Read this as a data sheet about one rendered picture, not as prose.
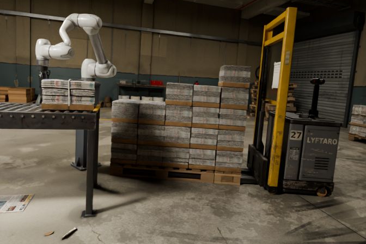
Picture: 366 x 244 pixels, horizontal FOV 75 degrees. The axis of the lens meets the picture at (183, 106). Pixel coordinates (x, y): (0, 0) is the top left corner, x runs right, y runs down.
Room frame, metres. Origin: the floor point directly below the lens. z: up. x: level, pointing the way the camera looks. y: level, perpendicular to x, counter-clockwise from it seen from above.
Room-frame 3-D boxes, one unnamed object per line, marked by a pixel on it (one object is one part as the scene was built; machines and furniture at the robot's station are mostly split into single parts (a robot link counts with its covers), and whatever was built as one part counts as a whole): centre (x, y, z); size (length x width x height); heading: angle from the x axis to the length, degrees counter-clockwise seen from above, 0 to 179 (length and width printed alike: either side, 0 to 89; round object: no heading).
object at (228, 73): (2.72, -0.54, 0.65); 0.39 x 0.30 x 1.29; 179
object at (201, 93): (2.73, -0.25, 0.95); 0.38 x 0.29 x 0.23; 178
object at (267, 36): (3.04, -0.99, 0.97); 0.09 x 0.09 x 1.75; 89
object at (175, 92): (2.73, 0.05, 0.95); 0.38 x 0.29 x 0.23; 0
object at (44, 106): (1.95, 1.05, 0.83); 0.29 x 0.16 x 0.04; 21
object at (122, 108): (2.73, 0.18, 0.42); 1.17 x 0.39 x 0.83; 89
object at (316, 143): (2.70, -1.35, 0.40); 0.69 x 0.55 x 0.80; 179
